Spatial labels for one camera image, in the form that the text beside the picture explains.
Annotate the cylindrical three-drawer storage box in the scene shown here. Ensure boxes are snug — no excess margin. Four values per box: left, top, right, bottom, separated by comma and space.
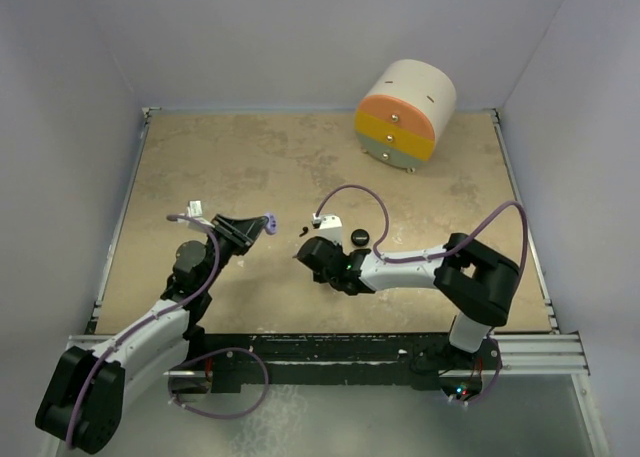
354, 59, 457, 173

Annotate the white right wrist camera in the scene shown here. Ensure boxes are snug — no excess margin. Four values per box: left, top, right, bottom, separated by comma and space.
311, 214, 343, 247

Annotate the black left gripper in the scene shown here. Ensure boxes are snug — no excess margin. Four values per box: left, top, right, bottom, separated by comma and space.
199, 214, 266, 290

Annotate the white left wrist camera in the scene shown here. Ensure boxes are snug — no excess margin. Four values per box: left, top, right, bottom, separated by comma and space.
185, 200, 210, 225

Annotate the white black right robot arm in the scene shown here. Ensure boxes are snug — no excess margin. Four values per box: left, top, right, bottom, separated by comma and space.
296, 233, 521, 368

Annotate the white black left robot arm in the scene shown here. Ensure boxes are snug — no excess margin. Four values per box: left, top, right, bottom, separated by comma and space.
35, 214, 276, 454

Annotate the purple round earbud charging case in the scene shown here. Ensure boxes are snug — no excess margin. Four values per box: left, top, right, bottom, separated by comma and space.
264, 212, 278, 236

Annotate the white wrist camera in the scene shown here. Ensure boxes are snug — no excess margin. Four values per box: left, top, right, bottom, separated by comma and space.
185, 200, 210, 225
311, 214, 343, 247

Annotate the aluminium table frame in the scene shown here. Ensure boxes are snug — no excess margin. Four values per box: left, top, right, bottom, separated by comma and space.
57, 107, 594, 457

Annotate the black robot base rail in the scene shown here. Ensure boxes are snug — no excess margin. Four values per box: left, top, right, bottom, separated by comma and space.
173, 329, 502, 397

